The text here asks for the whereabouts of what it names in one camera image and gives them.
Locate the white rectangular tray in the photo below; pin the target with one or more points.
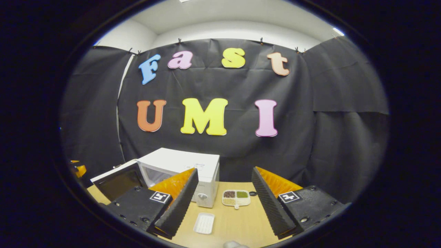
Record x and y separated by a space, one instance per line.
204 223

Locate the white microwave oven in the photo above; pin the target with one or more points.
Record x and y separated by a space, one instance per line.
179 160

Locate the black backdrop cloth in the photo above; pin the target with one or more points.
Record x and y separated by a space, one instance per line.
224 86

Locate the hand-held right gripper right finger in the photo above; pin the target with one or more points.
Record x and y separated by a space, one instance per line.
270 206

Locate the white divided dish of beans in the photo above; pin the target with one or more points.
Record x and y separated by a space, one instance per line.
236 198

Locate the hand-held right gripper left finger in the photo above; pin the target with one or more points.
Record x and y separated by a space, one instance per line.
181 205

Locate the ceiling light panel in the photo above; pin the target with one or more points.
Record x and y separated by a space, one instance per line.
338 31

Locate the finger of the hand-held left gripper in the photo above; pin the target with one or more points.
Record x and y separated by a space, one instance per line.
81 171

